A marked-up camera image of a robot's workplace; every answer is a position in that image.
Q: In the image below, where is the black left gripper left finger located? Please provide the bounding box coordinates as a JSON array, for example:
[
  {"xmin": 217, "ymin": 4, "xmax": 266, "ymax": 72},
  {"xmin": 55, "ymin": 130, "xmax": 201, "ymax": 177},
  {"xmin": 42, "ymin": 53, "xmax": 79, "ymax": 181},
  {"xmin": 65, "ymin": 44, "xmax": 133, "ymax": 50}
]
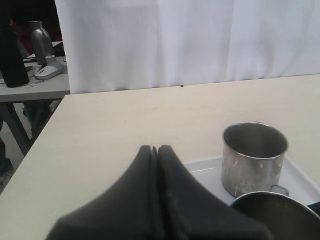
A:
[{"xmin": 47, "ymin": 145, "xmax": 158, "ymax": 240}]

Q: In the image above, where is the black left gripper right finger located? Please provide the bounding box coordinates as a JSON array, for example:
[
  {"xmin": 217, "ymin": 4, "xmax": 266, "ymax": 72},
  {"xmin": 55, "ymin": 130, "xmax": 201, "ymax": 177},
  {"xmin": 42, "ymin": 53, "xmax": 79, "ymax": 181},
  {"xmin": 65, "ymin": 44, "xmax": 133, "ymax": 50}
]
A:
[{"xmin": 157, "ymin": 145, "xmax": 273, "ymax": 240}]

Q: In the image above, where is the steel mug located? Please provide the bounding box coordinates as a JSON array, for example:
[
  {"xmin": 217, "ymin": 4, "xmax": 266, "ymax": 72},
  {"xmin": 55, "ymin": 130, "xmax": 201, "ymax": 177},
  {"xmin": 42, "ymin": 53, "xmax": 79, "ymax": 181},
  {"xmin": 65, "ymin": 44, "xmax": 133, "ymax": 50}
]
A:
[
  {"xmin": 221, "ymin": 122, "xmax": 289, "ymax": 198},
  {"xmin": 231, "ymin": 191, "xmax": 320, "ymax": 240}
]

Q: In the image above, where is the black object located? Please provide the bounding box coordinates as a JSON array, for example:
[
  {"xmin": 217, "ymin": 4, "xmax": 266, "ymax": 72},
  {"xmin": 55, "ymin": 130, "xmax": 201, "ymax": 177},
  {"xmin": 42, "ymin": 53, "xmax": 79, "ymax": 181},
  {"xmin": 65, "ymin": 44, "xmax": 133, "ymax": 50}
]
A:
[{"xmin": 0, "ymin": 0, "xmax": 30, "ymax": 88}]

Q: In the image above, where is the grey metal bottle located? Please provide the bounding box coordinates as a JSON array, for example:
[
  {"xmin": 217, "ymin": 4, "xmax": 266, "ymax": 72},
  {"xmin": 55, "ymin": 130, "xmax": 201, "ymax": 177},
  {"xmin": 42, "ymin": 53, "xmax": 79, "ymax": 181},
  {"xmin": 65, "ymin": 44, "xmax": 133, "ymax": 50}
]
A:
[{"xmin": 29, "ymin": 21, "xmax": 55, "ymax": 65}]

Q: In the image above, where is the white plastic tray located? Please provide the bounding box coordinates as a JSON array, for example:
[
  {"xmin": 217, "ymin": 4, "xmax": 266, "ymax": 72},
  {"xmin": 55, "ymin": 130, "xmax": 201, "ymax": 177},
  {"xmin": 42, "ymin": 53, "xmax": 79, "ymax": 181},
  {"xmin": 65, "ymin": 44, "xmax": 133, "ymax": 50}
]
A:
[{"xmin": 184, "ymin": 156, "xmax": 320, "ymax": 205}]

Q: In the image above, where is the grey background desk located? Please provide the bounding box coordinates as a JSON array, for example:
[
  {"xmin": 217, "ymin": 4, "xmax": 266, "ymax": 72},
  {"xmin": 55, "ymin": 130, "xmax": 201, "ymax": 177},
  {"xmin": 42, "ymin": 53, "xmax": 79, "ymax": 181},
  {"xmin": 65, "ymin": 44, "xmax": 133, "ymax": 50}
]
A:
[{"xmin": 0, "ymin": 73, "xmax": 70, "ymax": 156}]

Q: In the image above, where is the white computer mouse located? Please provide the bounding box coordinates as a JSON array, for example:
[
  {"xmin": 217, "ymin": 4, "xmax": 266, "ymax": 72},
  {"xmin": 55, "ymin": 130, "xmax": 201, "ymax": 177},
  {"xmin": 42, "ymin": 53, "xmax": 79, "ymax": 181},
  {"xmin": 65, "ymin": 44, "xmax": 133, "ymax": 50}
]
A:
[{"xmin": 34, "ymin": 61, "xmax": 64, "ymax": 80}]

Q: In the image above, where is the white curtain backdrop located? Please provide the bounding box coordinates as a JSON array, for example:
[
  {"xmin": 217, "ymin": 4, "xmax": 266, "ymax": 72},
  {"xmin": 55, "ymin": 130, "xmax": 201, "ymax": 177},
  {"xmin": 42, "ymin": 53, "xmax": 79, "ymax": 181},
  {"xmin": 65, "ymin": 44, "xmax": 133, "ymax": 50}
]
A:
[{"xmin": 55, "ymin": 0, "xmax": 320, "ymax": 94}]

